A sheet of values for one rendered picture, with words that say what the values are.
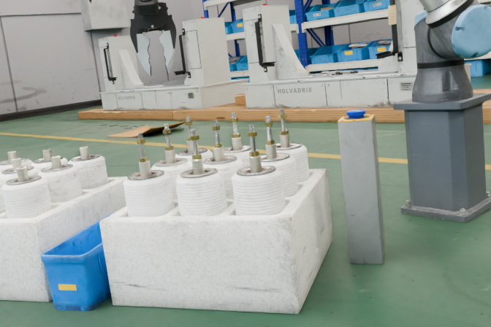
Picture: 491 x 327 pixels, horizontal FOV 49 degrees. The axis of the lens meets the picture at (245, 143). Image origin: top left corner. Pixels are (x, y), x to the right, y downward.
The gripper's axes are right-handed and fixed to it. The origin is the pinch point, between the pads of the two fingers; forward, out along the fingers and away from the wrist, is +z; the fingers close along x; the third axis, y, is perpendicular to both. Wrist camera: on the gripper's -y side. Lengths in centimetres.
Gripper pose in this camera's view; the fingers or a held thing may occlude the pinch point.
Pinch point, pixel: (158, 68)
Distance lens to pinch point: 120.8
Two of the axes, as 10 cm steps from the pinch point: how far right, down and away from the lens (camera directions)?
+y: -1.1, -1.5, 9.8
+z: 1.2, 9.8, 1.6
